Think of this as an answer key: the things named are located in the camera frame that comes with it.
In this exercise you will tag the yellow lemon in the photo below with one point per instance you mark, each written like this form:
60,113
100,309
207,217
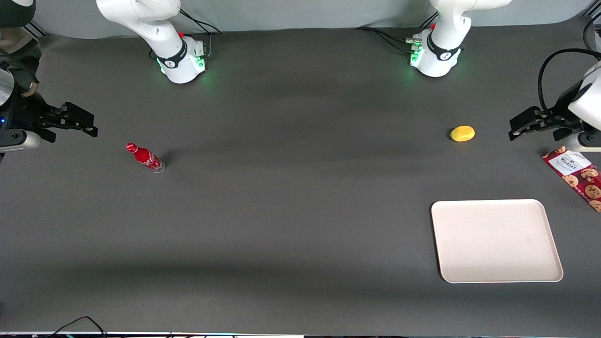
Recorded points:
462,134

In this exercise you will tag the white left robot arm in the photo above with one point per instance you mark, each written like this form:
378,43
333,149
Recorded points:
441,54

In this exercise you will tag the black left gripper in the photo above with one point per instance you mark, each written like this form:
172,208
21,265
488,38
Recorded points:
562,116

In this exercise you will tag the red cola bottle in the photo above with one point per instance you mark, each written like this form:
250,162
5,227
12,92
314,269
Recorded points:
146,158

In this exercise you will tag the red cookie box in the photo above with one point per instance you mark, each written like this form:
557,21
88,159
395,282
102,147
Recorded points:
580,176

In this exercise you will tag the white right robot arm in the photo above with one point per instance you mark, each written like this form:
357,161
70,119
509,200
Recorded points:
181,58

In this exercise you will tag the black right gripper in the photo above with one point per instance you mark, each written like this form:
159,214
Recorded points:
29,114

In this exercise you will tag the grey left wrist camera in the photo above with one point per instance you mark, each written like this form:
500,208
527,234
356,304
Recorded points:
589,142

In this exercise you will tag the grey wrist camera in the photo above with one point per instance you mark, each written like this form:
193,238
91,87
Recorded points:
21,140
589,142

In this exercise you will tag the white rectangular tray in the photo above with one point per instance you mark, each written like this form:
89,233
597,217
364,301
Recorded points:
495,241

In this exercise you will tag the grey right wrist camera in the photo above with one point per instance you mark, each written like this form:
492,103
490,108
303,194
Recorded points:
21,140

